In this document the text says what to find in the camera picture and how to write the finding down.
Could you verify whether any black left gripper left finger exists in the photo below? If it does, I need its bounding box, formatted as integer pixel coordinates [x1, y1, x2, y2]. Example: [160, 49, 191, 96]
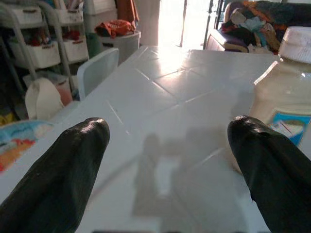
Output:
[0, 117, 110, 233]

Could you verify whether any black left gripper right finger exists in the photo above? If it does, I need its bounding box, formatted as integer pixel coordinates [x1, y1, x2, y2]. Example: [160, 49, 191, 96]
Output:
[227, 115, 311, 233]

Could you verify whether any colourful patterned cloth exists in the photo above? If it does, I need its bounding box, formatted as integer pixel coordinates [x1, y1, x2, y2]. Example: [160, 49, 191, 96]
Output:
[0, 120, 55, 172]

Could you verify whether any cream fabric bag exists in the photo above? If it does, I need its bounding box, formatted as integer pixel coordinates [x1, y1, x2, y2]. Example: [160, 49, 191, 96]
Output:
[25, 77, 65, 120]

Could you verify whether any white-lidded mayonnaise jar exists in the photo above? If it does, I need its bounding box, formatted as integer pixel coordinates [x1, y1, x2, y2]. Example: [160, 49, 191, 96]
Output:
[229, 26, 311, 175]

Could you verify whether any white plastic chair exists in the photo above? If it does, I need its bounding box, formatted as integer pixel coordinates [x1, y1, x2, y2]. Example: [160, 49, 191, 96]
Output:
[77, 48, 120, 101]

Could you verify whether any white storage basket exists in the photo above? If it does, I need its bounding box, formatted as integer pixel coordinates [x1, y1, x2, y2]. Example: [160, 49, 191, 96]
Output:
[63, 38, 88, 61]
[7, 6, 46, 25]
[54, 8, 85, 24]
[9, 41, 61, 68]

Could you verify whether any white laundry basket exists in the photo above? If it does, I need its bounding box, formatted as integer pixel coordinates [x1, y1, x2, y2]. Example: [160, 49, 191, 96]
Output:
[101, 30, 141, 66]

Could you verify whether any sofa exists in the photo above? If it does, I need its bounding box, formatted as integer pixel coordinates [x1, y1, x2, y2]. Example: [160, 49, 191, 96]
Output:
[206, 0, 311, 53]

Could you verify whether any grey metal shelving rack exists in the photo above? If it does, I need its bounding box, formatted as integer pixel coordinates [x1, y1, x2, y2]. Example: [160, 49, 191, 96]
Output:
[0, 0, 89, 102]

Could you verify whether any pile of mixed clothes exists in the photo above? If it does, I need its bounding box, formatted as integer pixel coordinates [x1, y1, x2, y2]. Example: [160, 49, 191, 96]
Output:
[221, 1, 311, 53]

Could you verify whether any red orange garment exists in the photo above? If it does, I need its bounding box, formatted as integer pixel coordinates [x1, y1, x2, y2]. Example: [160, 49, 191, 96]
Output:
[94, 19, 136, 39]

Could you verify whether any brown hanging garment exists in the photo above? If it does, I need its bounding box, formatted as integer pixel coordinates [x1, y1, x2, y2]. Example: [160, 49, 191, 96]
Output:
[115, 0, 139, 25]

